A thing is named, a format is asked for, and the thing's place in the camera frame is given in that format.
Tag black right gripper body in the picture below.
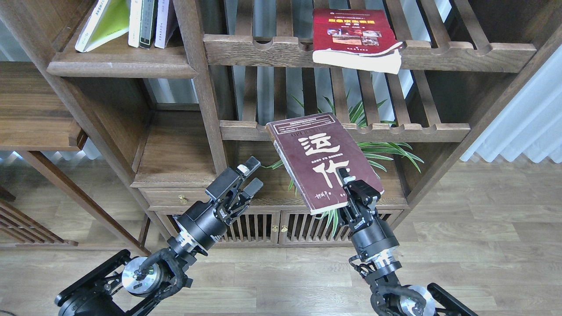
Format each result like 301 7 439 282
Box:
340 200 400 264

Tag lavender upright book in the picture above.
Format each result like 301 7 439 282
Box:
155 0 177 49

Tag dark maroon book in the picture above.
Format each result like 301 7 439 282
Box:
266 112 385 215

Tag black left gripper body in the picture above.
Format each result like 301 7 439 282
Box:
174 193 251 257

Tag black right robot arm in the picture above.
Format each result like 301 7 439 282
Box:
337 168 475 316

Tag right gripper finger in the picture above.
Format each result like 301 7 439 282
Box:
349 180 381 211
339 168 356 194

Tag brass drawer knob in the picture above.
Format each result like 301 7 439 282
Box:
177 195 189 205

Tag green spider plant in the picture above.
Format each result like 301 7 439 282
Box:
263 96 424 237

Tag dark green upright book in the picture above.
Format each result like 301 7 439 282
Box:
139 0 157 49

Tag dark wooden bookshelf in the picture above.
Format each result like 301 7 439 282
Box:
1 0 561 235

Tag white curtain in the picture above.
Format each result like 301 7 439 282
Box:
460 48 562 163

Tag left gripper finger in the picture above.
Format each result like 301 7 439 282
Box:
205 156 261 202
235 178 263 209

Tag red book with photos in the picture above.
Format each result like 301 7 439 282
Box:
312 8 402 74

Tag white upright book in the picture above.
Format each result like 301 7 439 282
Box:
128 0 143 48

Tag brass cabinet door knobs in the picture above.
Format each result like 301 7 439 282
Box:
271 225 288 233

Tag yellow green book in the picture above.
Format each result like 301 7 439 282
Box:
75 0 131 52

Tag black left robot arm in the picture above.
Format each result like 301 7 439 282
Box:
55 157 263 316

